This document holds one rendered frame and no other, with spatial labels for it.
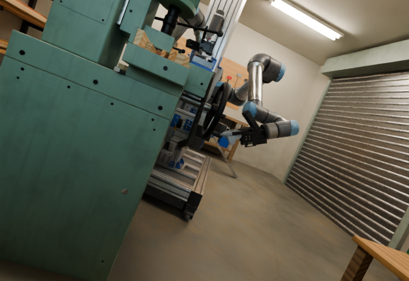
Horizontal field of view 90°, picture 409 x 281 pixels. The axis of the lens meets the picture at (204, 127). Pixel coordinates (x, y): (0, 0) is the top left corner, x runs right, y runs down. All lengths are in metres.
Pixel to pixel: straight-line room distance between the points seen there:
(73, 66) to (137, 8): 0.35
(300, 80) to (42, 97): 4.80
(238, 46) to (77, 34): 3.87
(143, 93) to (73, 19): 0.40
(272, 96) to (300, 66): 0.90
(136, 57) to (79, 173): 0.46
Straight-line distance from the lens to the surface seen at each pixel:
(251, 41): 4.71
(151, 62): 0.70
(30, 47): 0.91
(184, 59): 0.74
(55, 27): 1.02
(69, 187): 0.91
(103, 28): 0.95
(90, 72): 0.82
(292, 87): 5.03
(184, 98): 0.95
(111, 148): 0.81
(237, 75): 4.45
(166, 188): 1.55
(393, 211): 3.32
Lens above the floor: 0.80
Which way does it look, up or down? 5 degrees down
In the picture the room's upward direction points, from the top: 22 degrees clockwise
